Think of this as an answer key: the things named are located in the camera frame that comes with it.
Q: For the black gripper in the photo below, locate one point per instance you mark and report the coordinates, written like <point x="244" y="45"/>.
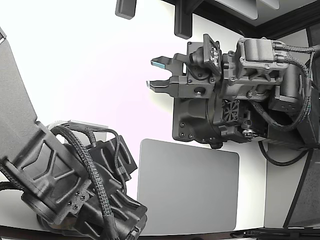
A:
<point x="187" y="87"/>

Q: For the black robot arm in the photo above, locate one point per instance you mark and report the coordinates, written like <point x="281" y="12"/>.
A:
<point x="195" y="117"/>

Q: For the large light grey panel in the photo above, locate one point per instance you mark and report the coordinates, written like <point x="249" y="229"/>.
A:
<point x="237" y="7"/>

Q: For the grey fixture plate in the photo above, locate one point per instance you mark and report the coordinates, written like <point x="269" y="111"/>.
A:
<point x="87" y="123"/>

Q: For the grey rectangular mat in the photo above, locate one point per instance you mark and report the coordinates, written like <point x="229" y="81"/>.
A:
<point x="187" y="187"/>

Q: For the small light grey panel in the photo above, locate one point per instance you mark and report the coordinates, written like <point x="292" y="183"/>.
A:
<point x="271" y="3"/>

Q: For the black speckled panel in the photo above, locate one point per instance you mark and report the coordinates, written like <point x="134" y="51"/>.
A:
<point x="307" y="195"/>

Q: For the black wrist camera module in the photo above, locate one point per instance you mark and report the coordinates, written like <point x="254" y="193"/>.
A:
<point x="212" y="53"/>

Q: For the long black mounting bracket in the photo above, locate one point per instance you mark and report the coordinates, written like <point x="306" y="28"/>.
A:
<point x="183" y="22"/>

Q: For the short black mounting bracket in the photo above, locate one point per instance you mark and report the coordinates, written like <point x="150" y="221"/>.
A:
<point x="125" y="8"/>

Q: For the black frame rail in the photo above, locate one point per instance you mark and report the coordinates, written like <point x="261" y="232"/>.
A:
<point x="250" y="27"/>

